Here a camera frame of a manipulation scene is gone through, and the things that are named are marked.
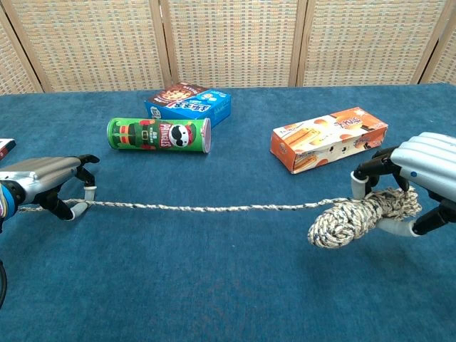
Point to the white box with picture grid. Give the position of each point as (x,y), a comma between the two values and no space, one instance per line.
(4,147)

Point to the blue chocolate cookie box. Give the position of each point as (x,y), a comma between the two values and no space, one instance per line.
(199,103)

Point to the green Pringles can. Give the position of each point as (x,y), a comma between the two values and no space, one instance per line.
(156,135)

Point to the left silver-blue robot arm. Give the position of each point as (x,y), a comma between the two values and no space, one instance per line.
(5,204)

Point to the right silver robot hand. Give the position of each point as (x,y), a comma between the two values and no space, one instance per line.
(427,160)

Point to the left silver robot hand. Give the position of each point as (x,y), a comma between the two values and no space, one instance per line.
(39,172)

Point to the blue carpet table cover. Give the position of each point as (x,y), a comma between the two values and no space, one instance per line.
(213,285)

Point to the wooden rattan folding screen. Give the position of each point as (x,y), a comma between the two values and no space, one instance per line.
(231,35)

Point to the orange biscuit box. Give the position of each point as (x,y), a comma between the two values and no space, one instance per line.
(320,142)

